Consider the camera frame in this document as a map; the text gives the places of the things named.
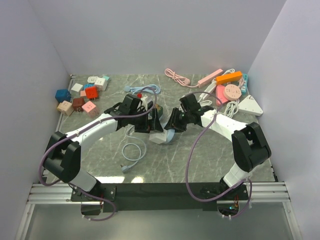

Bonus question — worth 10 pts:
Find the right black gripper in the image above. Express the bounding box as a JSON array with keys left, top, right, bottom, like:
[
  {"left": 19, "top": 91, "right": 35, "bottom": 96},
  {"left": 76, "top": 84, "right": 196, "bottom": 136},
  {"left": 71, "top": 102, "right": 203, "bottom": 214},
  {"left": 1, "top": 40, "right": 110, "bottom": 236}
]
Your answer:
[{"left": 163, "top": 107, "right": 191, "bottom": 134}]

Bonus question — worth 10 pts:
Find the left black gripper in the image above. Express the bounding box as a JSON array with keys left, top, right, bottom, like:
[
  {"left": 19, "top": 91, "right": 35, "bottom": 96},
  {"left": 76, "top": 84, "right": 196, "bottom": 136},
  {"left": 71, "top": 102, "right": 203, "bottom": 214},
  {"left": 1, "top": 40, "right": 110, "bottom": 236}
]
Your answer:
[{"left": 129, "top": 108, "right": 163, "bottom": 134}]

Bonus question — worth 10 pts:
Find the light blue round power strip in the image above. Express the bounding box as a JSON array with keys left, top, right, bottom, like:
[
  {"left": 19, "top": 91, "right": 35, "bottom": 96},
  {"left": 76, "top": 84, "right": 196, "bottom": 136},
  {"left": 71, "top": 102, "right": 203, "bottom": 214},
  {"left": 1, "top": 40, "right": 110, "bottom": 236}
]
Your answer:
[{"left": 120, "top": 122, "right": 177, "bottom": 175}]

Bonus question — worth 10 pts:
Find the light blue long power strip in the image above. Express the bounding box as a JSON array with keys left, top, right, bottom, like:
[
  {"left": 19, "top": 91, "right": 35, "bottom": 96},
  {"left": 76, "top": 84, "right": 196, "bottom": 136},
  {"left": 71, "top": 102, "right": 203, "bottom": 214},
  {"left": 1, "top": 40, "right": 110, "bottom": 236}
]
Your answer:
[{"left": 123, "top": 84, "right": 161, "bottom": 95}]

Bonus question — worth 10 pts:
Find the pink cube socket adapter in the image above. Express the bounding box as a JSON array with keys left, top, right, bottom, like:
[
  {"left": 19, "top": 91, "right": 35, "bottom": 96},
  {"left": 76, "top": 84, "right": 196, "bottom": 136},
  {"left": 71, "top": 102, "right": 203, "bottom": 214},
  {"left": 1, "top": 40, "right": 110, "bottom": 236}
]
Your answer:
[{"left": 81, "top": 101, "right": 100, "bottom": 118}]

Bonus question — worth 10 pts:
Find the orange power strip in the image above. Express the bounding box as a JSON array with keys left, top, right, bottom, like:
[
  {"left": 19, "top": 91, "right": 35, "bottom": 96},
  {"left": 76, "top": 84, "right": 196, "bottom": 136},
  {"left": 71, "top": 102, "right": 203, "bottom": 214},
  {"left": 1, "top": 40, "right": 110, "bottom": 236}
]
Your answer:
[{"left": 215, "top": 71, "right": 243, "bottom": 85}]

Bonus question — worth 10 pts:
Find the pink round power strip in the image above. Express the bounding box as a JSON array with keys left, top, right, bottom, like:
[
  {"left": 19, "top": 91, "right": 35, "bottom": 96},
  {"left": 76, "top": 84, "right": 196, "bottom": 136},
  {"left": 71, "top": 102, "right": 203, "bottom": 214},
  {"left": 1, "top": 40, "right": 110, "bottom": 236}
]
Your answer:
[{"left": 223, "top": 77, "right": 245, "bottom": 101}]

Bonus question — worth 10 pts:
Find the red cube socket adapter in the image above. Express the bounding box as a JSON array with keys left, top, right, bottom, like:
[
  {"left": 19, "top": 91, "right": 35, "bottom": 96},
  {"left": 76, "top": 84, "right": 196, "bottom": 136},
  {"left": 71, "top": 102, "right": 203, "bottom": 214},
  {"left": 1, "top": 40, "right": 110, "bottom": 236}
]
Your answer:
[{"left": 84, "top": 86, "right": 99, "bottom": 100}]

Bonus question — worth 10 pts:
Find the brown cube socket adapter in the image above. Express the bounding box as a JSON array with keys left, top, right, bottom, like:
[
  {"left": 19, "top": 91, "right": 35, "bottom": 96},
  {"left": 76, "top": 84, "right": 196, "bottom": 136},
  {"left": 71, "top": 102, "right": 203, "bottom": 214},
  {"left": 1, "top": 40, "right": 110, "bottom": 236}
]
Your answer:
[{"left": 72, "top": 97, "right": 86, "bottom": 112}]

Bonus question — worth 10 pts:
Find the blue cube socket adapter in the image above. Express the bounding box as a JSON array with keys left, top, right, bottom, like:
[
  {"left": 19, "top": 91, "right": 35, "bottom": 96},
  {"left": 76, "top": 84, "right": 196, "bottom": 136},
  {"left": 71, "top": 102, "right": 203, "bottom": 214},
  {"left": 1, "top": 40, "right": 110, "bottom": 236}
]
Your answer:
[{"left": 55, "top": 88, "right": 71, "bottom": 103}]

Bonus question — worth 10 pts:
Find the white cube socket adapter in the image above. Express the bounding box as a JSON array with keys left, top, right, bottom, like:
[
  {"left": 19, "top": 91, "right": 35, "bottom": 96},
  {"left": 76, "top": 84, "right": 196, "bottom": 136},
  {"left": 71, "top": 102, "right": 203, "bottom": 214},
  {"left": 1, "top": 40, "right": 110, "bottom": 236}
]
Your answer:
[{"left": 149, "top": 130, "right": 168, "bottom": 145}]

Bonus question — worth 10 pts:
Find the dark green cube adapter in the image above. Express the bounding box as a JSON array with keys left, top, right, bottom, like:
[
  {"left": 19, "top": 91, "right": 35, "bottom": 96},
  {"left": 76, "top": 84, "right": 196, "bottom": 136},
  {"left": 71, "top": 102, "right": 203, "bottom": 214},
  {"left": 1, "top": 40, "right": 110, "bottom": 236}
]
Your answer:
[{"left": 155, "top": 104, "right": 164, "bottom": 119}]

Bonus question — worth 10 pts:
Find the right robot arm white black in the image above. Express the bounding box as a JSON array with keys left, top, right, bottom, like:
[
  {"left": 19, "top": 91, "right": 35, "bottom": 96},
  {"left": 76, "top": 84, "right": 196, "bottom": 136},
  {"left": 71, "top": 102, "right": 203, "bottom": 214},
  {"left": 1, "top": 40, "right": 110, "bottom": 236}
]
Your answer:
[{"left": 164, "top": 93, "right": 272, "bottom": 200}]

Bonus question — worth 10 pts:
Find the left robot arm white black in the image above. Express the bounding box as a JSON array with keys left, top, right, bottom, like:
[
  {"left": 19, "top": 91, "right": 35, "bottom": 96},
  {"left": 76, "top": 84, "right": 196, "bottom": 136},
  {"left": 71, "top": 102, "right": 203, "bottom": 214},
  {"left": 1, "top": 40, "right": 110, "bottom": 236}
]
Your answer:
[{"left": 38, "top": 93, "right": 163, "bottom": 201}]

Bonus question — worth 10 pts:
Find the pink long power strip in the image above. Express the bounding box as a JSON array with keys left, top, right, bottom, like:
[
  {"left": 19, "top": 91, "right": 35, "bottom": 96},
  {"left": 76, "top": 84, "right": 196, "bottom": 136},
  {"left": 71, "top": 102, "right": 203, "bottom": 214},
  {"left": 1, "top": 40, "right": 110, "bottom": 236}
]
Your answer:
[{"left": 164, "top": 68, "right": 224, "bottom": 88}]

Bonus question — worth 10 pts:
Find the pink triangular power strip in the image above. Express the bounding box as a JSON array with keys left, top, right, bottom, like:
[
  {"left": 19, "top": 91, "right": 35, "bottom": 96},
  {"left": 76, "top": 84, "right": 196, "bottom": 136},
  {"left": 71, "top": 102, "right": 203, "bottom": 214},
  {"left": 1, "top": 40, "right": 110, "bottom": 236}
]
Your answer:
[{"left": 215, "top": 85, "right": 230, "bottom": 106}]

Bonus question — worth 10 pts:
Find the white teal cube adapter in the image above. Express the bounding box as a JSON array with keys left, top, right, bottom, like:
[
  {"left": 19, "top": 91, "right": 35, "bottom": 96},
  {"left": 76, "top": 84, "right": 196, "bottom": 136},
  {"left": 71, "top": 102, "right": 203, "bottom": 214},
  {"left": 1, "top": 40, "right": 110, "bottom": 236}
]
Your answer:
[{"left": 94, "top": 75, "right": 110, "bottom": 91}]

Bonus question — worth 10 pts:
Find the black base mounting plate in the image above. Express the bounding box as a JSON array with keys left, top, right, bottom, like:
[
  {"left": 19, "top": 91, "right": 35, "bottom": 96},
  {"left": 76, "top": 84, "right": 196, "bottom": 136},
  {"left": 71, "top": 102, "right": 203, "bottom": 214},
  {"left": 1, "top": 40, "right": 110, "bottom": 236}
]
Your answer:
[{"left": 70, "top": 182, "right": 249, "bottom": 212}]

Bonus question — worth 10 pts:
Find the small blue adapter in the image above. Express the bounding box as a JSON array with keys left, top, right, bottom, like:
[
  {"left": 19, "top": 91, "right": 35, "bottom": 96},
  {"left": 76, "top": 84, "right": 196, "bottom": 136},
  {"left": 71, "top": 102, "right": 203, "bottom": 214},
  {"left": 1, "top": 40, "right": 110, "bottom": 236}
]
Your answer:
[{"left": 83, "top": 83, "right": 95, "bottom": 90}]

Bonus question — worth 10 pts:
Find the white triangular power strip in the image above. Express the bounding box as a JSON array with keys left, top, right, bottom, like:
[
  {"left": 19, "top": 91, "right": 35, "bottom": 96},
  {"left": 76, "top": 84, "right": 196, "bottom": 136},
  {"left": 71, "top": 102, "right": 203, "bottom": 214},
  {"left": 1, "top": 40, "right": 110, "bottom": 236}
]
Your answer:
[{"left": 238, "top": 95, "right": 264, "bottom": 117}]

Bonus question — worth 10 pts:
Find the white double adapter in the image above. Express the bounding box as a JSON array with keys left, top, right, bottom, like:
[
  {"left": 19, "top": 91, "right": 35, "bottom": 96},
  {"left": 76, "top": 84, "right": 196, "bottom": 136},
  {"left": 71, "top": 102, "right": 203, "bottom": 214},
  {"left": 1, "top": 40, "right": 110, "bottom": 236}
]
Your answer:
[{"left": 87, "top": 76, "right": 99, "bottom": 84}]

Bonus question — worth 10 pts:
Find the teal power strip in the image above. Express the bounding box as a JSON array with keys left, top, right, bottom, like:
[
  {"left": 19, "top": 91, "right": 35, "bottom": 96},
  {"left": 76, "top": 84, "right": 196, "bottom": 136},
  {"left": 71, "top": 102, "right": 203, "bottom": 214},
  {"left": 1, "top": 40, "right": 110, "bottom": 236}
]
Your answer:
[{"left": 240, "top": 73, "right": 248, "bottom": 95}]

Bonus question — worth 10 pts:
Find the small white flat adapter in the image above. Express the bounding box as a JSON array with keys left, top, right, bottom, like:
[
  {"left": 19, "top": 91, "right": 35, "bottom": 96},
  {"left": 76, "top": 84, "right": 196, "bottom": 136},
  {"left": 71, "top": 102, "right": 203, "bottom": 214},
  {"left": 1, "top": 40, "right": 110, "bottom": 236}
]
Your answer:
[{"left": 70, "top": 83, "right": 84, "bottom": 93}]

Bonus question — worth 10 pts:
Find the beige pink cube adapter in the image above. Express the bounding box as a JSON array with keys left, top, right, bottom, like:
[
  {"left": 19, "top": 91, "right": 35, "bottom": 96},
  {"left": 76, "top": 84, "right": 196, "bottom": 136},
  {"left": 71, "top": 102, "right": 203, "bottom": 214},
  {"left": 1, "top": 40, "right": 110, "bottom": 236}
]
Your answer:
[{"left": 57, "top": 100, "right": 74, "bottom": 116}]

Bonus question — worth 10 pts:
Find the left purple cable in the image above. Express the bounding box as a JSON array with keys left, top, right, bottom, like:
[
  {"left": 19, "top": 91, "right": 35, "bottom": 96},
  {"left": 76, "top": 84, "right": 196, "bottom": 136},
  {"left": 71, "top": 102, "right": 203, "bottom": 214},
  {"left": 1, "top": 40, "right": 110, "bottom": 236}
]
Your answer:
[{"left": 37, "top": 86, "right": 158, "bottom": 222}]

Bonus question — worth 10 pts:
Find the aluminium rail frame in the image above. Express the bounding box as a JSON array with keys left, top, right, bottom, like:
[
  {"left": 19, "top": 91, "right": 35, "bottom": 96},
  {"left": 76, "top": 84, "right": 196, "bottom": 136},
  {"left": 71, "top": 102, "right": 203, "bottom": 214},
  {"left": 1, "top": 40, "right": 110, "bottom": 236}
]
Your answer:
[{"left": 15, "top": 182, "right": 303, "bottom": 240}]

